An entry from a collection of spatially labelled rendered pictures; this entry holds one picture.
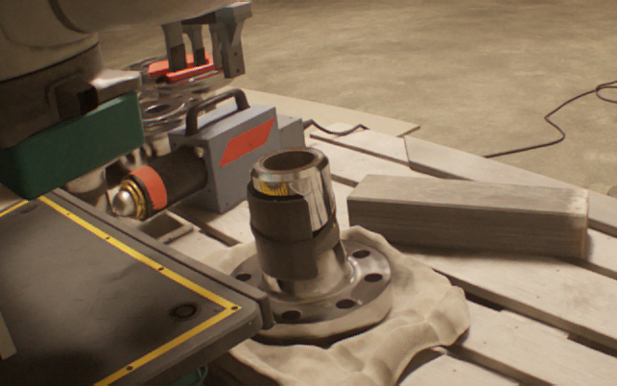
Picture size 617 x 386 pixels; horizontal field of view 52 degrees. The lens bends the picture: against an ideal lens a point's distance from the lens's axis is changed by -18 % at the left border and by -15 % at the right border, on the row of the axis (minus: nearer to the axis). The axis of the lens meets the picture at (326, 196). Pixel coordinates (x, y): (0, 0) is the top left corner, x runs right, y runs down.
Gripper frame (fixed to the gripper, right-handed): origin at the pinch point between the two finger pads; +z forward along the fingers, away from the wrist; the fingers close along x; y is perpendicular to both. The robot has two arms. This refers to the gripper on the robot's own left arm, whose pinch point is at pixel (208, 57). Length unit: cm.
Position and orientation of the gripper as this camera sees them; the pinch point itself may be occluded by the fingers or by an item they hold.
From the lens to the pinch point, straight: 155.4
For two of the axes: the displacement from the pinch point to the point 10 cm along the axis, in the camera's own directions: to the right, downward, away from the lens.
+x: 7.8, 1.8, -6.0
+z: 1.2, 9.0, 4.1
